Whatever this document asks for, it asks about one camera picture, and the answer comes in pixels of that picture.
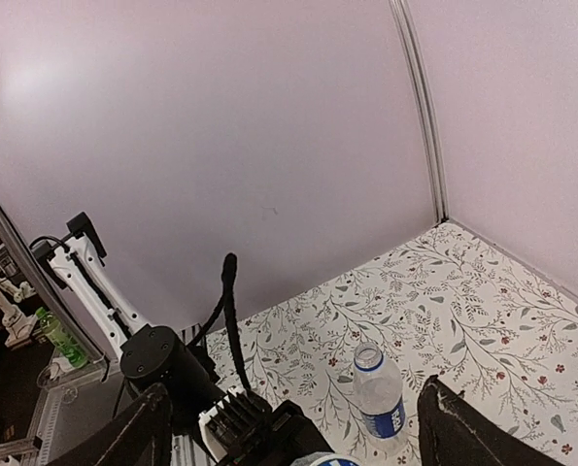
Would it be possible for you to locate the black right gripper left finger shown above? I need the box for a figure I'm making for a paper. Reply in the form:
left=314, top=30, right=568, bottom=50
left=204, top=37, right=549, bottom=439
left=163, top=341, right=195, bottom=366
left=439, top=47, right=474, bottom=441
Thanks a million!
left=51, top=383, right=172, bottom=466

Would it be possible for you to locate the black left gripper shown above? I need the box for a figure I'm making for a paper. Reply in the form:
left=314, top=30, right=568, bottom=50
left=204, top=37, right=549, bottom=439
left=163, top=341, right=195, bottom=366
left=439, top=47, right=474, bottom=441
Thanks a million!
left=220, top=401, right=332, bottom=465

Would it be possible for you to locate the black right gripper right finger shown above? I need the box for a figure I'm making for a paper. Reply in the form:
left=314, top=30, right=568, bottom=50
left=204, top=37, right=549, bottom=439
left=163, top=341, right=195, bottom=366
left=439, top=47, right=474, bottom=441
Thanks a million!
left=417, top=375, right=558, bottom=466

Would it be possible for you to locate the Pepsi bottle blue label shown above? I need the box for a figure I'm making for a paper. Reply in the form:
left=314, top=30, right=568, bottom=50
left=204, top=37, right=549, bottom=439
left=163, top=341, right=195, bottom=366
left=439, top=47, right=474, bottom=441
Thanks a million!
left=353, top=342, right=407, bottom=455

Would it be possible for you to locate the clear bottle white cap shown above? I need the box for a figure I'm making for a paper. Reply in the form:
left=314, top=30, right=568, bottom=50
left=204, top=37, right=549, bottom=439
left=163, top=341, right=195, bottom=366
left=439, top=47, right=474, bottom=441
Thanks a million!
left=290, top=451, right=359, bottom=466

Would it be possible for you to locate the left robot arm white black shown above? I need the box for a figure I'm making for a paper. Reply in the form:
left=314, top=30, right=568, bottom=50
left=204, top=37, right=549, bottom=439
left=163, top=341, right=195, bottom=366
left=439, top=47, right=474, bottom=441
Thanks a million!
left=29, top=213, right=332, bottom=465

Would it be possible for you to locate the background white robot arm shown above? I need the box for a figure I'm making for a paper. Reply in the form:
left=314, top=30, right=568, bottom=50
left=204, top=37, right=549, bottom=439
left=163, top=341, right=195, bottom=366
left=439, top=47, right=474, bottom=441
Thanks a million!
left=0, top=279, right=38, bottom=349

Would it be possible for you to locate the green drink bottle background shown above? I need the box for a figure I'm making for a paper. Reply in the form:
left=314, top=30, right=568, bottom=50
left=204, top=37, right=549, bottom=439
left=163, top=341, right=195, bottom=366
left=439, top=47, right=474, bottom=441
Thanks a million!
left=35, top=307, right=88, bottom=369

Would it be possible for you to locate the floral patterned table mat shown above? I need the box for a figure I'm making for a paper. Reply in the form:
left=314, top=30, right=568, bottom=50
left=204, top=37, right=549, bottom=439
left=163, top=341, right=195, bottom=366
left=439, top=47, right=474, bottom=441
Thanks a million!
left=203, top=221, right=578, bottom=466

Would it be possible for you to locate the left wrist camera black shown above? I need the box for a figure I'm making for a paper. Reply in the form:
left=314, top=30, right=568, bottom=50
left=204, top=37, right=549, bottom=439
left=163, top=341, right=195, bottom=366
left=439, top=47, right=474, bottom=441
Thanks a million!
left=198, top=386, right=273, bottom=461

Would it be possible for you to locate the aluminium front rail frame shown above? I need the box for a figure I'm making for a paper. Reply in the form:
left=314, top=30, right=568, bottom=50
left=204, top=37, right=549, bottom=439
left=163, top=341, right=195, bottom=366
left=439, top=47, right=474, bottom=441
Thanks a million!
left=0, top=347, right=221, bottom=465

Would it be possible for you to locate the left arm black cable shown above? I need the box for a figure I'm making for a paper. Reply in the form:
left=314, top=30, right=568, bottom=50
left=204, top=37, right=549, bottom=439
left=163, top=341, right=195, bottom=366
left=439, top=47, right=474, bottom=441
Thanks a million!
left=186, top=251, right=260, bottom=404

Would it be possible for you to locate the left aluminium corner post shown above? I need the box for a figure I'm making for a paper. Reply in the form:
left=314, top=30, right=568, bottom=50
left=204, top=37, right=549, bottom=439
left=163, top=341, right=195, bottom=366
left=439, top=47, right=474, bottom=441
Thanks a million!
left=389, top=0, right=450, bottom=224

